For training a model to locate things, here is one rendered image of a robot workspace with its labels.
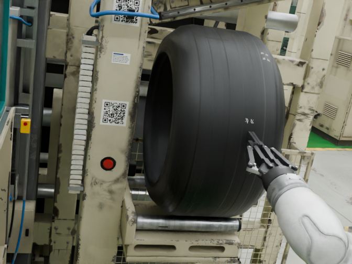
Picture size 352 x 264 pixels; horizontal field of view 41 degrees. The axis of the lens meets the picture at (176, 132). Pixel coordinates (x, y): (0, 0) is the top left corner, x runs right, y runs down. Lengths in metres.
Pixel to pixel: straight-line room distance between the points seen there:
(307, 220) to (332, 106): 5.18
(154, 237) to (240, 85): 0.53
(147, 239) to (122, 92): 0.44
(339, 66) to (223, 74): 4.84
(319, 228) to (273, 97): 0.50
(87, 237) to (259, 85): 0.71
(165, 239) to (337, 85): 4.79
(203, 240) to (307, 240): 0.64
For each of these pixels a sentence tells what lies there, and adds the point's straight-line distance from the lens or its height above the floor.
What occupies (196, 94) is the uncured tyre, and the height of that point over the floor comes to 1.34.
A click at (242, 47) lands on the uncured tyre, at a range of 1.35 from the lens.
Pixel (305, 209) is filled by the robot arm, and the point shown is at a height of 1.24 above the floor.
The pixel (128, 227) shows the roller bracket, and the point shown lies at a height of 0.92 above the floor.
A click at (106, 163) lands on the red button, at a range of 1.41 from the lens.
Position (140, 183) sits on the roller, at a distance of 1.68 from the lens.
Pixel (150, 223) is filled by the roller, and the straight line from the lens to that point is 1.44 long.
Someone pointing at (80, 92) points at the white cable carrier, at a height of 1.27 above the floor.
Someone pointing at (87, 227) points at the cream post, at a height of 0.84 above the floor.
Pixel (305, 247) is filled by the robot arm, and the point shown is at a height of 1.20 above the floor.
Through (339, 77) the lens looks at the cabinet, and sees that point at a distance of 6.03.
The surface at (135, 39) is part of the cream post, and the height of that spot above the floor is 1.44.
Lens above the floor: 1.62
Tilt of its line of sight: 18 degrees down
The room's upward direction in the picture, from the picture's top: 10 degrees clockwise
